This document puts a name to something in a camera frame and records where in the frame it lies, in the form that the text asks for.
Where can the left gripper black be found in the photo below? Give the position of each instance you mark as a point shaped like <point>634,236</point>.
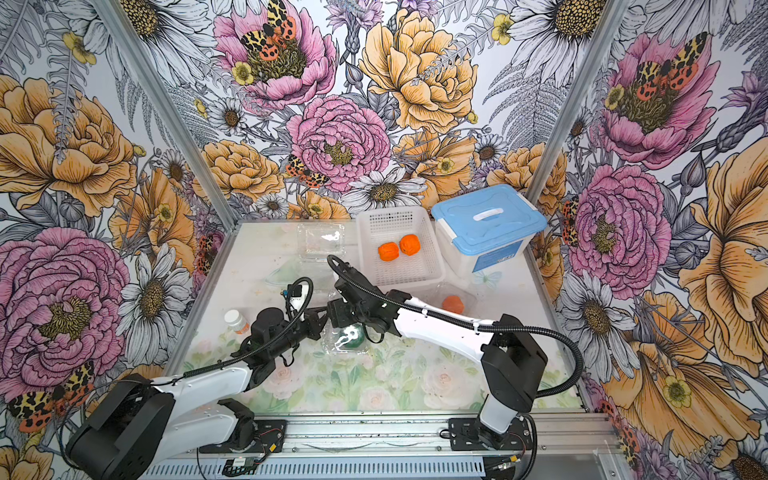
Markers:
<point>315,323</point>

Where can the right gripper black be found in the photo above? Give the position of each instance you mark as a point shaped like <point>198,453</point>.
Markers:
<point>336,311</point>

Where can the green fruit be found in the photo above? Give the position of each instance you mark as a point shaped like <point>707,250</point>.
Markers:
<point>349,339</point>

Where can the orange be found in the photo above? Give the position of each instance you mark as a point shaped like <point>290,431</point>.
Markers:
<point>410,245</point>
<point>453,304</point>
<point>388,251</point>

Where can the white perforated plastic basket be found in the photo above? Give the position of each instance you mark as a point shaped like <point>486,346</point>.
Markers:
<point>376,227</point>

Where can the clear clamshell container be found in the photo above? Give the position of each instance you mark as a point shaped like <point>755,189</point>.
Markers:
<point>314,242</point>
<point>434,296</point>

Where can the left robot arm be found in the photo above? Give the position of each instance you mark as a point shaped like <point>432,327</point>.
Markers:
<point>144,421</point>

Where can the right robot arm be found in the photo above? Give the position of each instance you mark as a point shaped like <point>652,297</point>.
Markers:
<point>511,361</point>

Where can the white pill bottle orange label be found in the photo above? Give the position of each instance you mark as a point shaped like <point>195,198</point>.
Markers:
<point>236,321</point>

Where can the blue lid storage box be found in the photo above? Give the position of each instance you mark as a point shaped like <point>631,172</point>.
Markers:
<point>483,228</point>

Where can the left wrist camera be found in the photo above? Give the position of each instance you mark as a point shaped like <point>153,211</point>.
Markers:
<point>297,293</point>

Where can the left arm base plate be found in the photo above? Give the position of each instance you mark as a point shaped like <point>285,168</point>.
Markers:
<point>264,437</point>

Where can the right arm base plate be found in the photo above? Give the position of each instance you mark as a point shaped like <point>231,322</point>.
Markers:
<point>467,434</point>

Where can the right aluminium corner post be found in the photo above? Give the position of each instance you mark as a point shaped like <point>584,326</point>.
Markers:
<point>607,29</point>

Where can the aluminium corner post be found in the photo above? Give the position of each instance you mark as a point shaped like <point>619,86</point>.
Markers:
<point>607,29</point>
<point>136,56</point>

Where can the aluminium front rail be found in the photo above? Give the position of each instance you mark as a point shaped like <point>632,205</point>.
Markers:
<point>409,446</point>

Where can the left aluminium corner post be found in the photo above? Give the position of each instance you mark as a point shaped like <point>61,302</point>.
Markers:
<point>136,56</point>

